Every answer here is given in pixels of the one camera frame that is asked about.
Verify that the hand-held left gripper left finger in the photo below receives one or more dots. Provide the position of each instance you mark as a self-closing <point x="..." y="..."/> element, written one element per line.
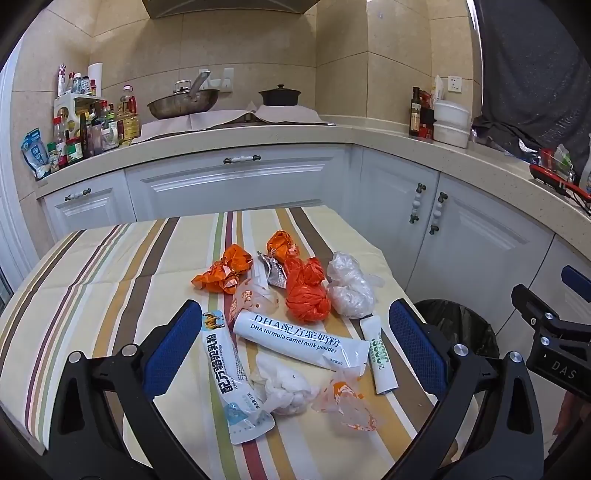
<point x="173" y="341"/>

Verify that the small white cabinet drawer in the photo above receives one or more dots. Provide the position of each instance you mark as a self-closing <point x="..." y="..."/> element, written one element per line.
<point x="92" y="212"/>

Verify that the beige stove cover cloth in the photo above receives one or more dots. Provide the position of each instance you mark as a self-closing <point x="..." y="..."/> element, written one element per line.
<point x="286" y="114"/>

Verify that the translucent orange dotted plastic bag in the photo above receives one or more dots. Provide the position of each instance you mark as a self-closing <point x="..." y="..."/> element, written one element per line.
<point x="254" y="300"/>

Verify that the silver foil wrapper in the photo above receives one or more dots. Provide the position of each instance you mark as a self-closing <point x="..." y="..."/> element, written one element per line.
<point x="273" y="273"/>

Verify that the wide white cabinet door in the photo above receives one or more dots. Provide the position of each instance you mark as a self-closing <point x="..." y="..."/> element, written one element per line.
<point x="489" y="240"/>

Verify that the clear orange print wrapper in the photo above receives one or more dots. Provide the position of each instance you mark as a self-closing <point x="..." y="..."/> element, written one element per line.
<point x="346" y="406"/>

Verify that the dark glass oil bottle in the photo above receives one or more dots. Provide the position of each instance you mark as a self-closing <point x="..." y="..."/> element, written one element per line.
<point x="414" y="115"/>

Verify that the black pot with lid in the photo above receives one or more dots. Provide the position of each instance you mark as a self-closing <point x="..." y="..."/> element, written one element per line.
<point x="279" y="97"/>

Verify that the steel wok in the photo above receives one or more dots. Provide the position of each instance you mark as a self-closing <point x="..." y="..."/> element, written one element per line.
<point x="182" y="106"/>

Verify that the white paper packet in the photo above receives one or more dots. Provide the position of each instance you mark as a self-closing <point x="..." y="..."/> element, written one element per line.
<point x="437" y="88"/>

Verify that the white paper towel roll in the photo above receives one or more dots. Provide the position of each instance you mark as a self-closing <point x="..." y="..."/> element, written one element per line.
<point x="94" y="78"/>

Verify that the white lidded container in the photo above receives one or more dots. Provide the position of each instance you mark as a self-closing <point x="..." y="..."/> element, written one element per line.
<point x="450" y="134"/>
<point x="450" y="111"/>

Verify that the long white powder packet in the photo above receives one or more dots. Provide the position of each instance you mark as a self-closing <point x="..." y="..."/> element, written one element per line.
<point x="295" y="339"/>

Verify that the blue white powder packet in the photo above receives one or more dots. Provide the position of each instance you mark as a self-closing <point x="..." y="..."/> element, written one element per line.
<point x="231" y="369"/>

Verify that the steel kettle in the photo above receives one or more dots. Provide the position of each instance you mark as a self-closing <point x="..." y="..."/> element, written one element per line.
<point x="181" y="86"/>

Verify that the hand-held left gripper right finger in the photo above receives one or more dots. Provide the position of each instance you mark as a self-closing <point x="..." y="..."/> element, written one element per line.
<point x="415" y="341"/>

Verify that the striped tablecloth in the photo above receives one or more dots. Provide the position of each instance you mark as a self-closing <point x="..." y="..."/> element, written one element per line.
<point x="115" y="286"/>

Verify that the yellow cooking oil bottle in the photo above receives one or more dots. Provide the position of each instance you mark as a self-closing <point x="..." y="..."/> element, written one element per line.
<point x="127" y="120"/>

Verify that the cluster of condiment bottles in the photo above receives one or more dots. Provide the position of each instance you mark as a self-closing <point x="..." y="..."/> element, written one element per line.
<point x="92" y="134"/>

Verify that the narrow white cabinet door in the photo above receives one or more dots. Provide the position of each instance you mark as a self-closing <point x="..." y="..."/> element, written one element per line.
<point x="388" y="207"/>

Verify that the green white packet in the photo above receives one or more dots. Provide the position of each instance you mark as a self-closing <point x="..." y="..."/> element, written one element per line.
<point x="563" y="159"/>

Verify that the blue snack packet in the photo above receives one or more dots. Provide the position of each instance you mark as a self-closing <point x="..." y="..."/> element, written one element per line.
<point x="36" y="154"/>

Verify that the trash bin with black liner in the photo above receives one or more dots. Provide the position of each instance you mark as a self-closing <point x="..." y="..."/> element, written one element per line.
<point x="461" y="323"/>

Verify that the small orange wrapper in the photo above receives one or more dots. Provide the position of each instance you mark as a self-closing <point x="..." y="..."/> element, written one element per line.
<point x="282" y="243"/>

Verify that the small green white sachet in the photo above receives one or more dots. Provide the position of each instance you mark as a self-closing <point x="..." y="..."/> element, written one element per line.
<point x="381" y="360"/>

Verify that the orange knotted plastic bag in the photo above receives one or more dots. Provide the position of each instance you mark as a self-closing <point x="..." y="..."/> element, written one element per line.
<point x="307" y="293"/>

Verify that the red label sauce bottle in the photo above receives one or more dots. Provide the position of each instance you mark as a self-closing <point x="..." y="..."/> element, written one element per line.
<point x="427" y="115"/>

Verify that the person's right hand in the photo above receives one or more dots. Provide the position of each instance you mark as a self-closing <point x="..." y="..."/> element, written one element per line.
<point x="568" y="415"/>

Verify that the clear knotted plastic bag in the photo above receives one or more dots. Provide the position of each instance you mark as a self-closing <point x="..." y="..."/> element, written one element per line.
<point x="348" y="288"/>

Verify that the wide white cabinet drawer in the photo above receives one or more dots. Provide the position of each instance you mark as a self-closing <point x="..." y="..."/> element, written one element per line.
<point x="231" y="182"/>

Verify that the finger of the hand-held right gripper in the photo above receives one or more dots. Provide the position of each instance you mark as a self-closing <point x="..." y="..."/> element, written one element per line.
<point x="531" y="302"/>
<point x="577" y="281"/>

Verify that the dark grey hanging cloth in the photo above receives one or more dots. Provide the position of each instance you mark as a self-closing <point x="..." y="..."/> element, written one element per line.
<point x="531" y="69"/>

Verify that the white spice rack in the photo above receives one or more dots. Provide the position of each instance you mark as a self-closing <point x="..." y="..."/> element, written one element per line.
<point x="64" y="108"/>

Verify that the large orange wrapper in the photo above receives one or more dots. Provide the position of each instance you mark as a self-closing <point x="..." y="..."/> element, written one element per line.
<point x="221" y="274"/>

